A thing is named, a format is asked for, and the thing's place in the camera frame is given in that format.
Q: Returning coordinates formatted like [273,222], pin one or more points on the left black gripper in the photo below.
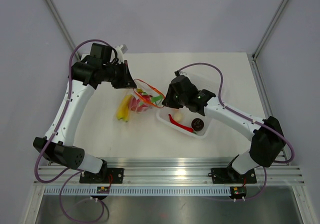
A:
[126,80]

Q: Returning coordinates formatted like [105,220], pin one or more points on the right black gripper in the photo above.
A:
[168,101]

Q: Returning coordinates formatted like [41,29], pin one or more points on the white egg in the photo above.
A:
[178,117]

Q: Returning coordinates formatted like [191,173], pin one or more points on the clear zip bag orange zipper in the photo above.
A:
[144,86]

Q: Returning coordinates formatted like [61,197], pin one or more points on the red dragon fruit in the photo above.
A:
[143,101]

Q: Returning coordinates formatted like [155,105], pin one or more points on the yellow banana bunch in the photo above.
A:
[123,111]

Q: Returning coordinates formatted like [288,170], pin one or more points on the dark purple mangosteen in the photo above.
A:
[197,124]

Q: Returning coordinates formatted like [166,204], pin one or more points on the red chili pepper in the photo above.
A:
[186,127]

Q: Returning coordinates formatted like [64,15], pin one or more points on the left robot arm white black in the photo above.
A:
[104,63]

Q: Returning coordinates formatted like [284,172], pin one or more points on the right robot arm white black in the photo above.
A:
[265,135]

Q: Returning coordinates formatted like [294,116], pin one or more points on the white plastic perforated basket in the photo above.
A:
[201,81]

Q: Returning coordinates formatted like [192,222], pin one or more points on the left small circuit board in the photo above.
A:
[103,190]

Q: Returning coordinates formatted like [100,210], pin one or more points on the small circuit board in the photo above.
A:
[240,191]
[103,190]

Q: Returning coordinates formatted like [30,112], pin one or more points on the right small circuit board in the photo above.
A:
[240,191]

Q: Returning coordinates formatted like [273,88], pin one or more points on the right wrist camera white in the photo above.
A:
[181,73]

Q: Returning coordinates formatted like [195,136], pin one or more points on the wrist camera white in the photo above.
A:
[181,73]
[121,50]

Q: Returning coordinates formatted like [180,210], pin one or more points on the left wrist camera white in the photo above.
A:
[121,50]

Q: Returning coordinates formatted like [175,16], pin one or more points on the left aluminium frame post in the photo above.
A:
[53,10]

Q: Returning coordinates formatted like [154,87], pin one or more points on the aluminium frame post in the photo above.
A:
[270,28]
[53,10]

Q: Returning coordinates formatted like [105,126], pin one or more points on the right aluminium frame post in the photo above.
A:
[270,28]

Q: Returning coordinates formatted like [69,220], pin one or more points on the aluminium mounting rail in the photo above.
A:
[194,172]

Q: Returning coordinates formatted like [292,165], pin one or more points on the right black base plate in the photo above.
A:
[220,175]

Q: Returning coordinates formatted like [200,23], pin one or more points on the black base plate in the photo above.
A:
[105,176]
[220,175]

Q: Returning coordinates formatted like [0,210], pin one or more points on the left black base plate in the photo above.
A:
[105,176]

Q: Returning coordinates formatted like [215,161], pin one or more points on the white slotted cable duct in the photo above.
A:
[205,191]

